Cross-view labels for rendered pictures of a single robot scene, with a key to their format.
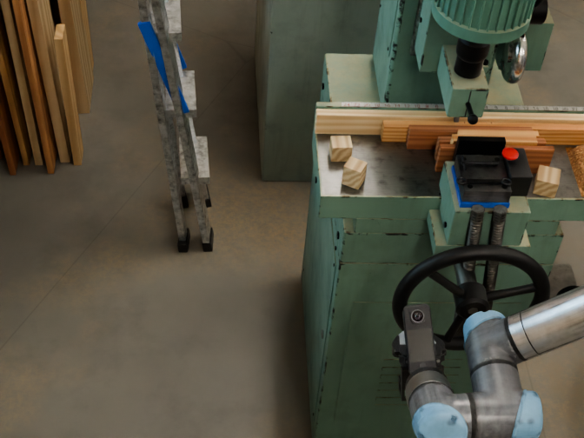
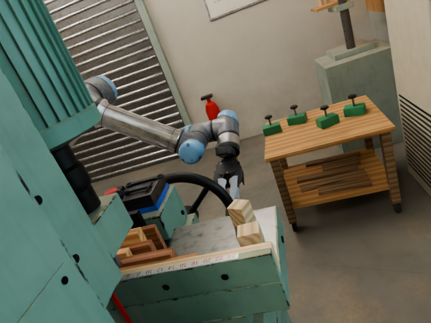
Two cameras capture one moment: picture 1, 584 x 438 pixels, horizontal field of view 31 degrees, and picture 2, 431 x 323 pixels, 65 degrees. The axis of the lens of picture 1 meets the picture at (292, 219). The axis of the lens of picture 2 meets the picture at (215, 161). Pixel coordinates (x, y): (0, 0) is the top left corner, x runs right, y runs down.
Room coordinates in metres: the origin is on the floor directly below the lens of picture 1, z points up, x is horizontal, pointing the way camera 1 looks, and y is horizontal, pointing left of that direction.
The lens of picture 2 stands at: (1.96, 0.10, 1.28)
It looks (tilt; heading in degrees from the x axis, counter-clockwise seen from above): 22 degrees down; 202
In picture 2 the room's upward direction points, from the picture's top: 21 degrees counter-clockwise
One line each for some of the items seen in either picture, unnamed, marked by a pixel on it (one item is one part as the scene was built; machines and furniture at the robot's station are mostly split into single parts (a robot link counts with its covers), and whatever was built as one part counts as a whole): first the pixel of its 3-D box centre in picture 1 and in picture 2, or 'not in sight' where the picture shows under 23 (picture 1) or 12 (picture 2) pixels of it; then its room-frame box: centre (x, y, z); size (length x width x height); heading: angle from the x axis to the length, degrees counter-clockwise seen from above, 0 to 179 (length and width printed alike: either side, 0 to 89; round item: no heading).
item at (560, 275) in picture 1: (555, 297); not in sight; (1.46, -0.58, 0.58); 0.12 x 0.08 x 0.08; 6
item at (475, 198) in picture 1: (493, 175); (133, 195); (1.38, -0.36, 0.99); 0.13 x 0.11 x 0.06; 96
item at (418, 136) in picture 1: (469, 137); (117, 272); (1.56, -0.33, 0.92); 0.25 x 0.02 x 0.05; 96
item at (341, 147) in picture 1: (340, 149); (251, 236); (1.50, -0.08, 0.92); 0.04 x 0.04 x 0.04; 9
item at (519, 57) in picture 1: (513, 53); not in sight; (1.72, -0.41, 1.02); 0.12 x 0.03 x 0.12; 6
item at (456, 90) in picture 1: (462, 83); (93, 240); (1.59, -0.30, 1.03); 0.14 x 0.07 x 0.09; 6
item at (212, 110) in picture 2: not in sight; (217, 122); (-1.31, -1.05, 0.30); 0.19 x 0.18 x 0.60; 7
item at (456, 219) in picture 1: (481, 202); (147, 221); (1.39, -0.35, 0.91); 0.15 x 0.14 x 0.09; 96
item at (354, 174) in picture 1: (354, 173); (241, 213); (1.43, -0.11, 0.92); 0.04 x 0.03 x 0.05; 68
